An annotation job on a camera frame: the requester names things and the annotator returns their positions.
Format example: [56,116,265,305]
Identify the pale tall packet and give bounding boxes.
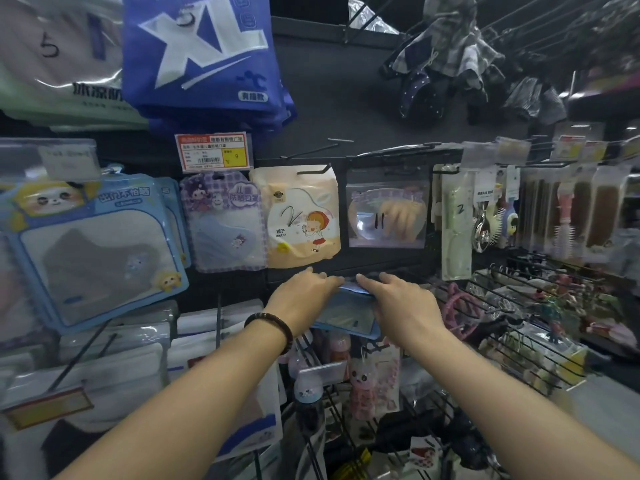
[439,164,475,281]

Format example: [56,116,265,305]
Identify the person's left hand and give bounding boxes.
[263,267,346,341]

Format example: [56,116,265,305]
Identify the red yellow price tag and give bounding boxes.
[2,386,95,431]

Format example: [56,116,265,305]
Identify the row of brown comb packets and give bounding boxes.
[517,162,633,263]

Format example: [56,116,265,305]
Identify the stack of blue cartoon packets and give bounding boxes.
[311,277,382,341]

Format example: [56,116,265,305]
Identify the clear packet purple trim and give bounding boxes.
[345,168,431,249]

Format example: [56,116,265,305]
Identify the navy dotted headband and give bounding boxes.
[397,74,451,127]

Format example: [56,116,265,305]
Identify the dark beaded bracelet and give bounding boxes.
[243,312,295,357]

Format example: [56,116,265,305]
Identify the cream cartoon girl packet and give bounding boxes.
[249,164,342,269]

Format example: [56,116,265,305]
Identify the clear holder white paper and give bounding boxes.
[0,138,102,183]

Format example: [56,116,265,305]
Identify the pale green mask packet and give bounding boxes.
[0,0,150,133]

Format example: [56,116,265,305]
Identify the small pink cap bottle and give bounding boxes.
[327,333,352,365]

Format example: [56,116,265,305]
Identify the person's left forearm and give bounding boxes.
[55,319,293,480]

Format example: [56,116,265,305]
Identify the assorted small hair clips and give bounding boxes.
[492,264,636,351]

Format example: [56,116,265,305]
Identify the cartoon sticker card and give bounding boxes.
[402,434,446,473]

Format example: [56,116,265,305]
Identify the person's right hand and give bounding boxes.
[355,272,446,354]

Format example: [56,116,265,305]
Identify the purple checked packet blue mask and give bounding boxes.
[179,169,269,274]

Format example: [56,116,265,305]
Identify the bunch of grey checked scrunchies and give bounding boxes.
[502,74,569,125]

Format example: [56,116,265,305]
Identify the clear tag holder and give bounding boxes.
[459,141,499,168]
[495,136,532,165]

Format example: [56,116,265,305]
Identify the crumpled clear packet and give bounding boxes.
[347,0,401,35]

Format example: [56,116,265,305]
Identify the blue white bunny toy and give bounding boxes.
[292,374,325,415]

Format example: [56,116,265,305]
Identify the pink bunny keychain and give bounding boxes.
[348,357,379,421]

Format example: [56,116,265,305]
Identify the pale yellow price tag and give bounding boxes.
[549,134,587,161]
[579,140,609,163]

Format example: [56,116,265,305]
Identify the pink plush toy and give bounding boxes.
[442,282,485,341]

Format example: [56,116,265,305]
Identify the blue cartoon packet grey mask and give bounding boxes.
[0,167,191,337]

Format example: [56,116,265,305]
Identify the white price tag with barcode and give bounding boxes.
[175,132,253,174]

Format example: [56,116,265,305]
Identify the navy cartoon hairbrush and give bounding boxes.
[501,204,520,239]

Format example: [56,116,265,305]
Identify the silver keyring bunch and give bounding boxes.
[471,204,493,254]

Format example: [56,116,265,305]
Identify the white spiky hairbrush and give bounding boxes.
[487,204,506,241]

